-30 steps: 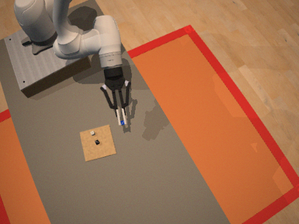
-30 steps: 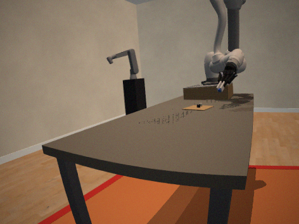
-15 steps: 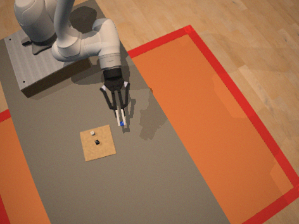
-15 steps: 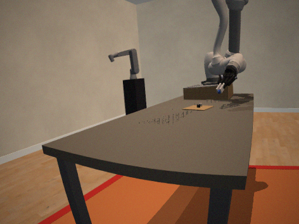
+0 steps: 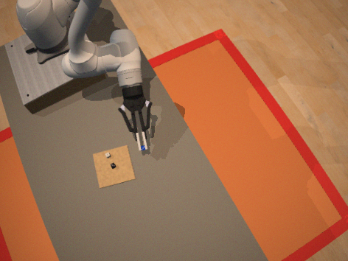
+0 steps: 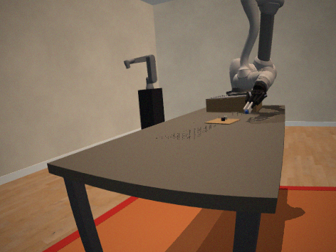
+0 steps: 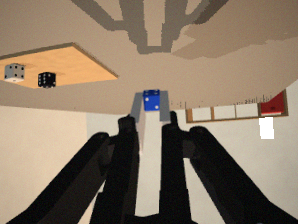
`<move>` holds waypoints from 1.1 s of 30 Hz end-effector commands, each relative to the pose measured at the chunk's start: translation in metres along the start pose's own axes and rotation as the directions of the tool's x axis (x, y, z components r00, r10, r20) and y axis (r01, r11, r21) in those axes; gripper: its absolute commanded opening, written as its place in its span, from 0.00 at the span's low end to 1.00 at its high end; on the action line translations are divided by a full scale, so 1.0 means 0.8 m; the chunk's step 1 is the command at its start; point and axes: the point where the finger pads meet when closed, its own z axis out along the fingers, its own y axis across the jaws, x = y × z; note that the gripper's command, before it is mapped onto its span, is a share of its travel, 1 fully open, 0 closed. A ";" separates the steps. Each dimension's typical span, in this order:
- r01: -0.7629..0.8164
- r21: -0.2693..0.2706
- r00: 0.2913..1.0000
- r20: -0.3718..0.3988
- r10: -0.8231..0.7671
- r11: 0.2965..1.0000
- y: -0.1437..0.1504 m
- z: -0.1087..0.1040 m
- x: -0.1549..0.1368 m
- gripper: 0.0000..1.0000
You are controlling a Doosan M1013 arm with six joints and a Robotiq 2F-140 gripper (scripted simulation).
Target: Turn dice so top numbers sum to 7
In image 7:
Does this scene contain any blue die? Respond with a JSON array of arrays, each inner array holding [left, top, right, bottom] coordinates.
[[143, 89, 160, 111]]

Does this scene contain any black die with white pips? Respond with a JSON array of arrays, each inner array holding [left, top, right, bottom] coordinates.
[[38, 72, 56, 88]]

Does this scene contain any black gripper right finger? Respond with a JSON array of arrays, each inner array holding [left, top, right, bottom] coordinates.
[[158, 90, 298, 224]]

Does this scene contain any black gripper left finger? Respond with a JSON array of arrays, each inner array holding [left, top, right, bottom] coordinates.
[[6, 92, 146, 224]]

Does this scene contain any orange flat mat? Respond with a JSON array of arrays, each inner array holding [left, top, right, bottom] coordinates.
[[0, 42, 118, 88]]

